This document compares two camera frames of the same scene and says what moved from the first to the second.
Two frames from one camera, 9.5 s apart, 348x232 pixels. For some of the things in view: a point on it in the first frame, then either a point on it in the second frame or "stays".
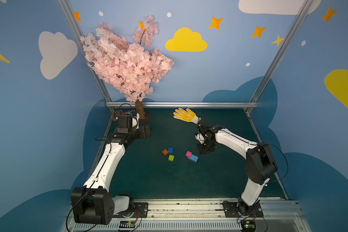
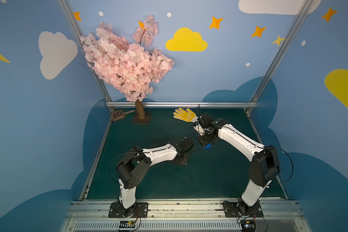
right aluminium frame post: x=298 y=18 stays
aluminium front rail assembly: x=274 y=214 stays
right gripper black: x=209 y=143 → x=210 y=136
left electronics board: x=127 y=224 stays
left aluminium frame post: x=67 y=11 stays
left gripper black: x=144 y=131 → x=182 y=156
